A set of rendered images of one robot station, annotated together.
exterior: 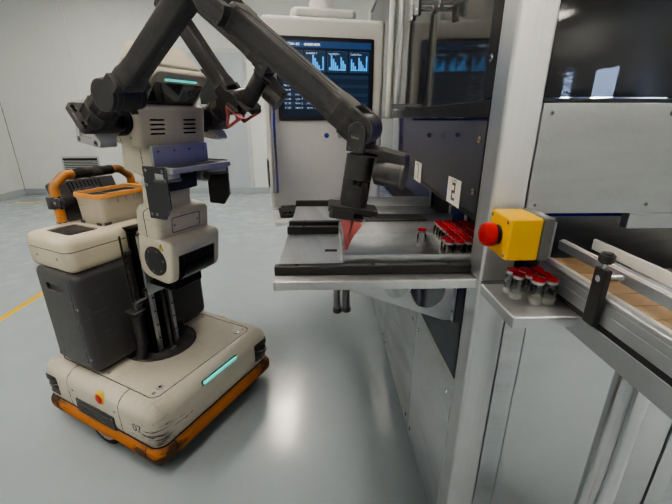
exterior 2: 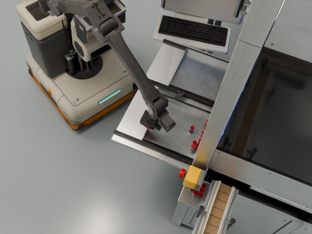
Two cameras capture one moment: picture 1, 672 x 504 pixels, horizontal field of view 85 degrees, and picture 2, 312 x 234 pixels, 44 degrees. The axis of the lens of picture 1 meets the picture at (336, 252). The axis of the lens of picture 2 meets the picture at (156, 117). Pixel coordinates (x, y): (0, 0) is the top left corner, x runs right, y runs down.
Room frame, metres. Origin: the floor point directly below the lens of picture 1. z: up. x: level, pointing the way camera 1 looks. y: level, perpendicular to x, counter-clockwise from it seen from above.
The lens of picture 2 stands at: (-0.03, -0.32, 2.52)
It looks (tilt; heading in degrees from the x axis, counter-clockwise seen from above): 60 degrees down; 19
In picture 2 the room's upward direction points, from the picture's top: 7 degrees clockwise
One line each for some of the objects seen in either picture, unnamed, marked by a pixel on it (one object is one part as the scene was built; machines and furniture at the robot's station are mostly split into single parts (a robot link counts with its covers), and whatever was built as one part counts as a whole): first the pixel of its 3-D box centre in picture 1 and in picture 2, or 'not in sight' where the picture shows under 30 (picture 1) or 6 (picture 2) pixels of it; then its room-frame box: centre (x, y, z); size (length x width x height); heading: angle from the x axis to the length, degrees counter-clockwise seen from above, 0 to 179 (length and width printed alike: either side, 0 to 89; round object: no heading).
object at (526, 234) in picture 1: (517, 233); (193, 178); (0.60, -0.31, 0.99); 0.08 x 0.07 x 0.07; 92
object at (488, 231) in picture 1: (491, 234); (183, 173); (0.59, -0.26, 0.99); 0.04 x 0.04 x 0.04; 2
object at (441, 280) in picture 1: (372, 232); (183, 101); (1.01, -0.11, 0.87); 0.70 x 0.48 x 0.02; 2
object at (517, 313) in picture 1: (533, 303); (197, 194); (0.58, -0.35, 0.87); 0.14 x 0.13 x 0.02; 92
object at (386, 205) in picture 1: (387, 209); (207, 78); (1.18, -0.17, 0.90); 0.34 x 0.26 x 0.04; 92
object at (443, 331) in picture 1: (387, 218); not in sight; (1.70, -0.25, 0.73); 1.98 x 0.01 x 0.25; 2
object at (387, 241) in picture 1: (411, 242); (185, 130); (0.84, -0.18, 0.90); 0.34 x 0.26 x 0.04; 92
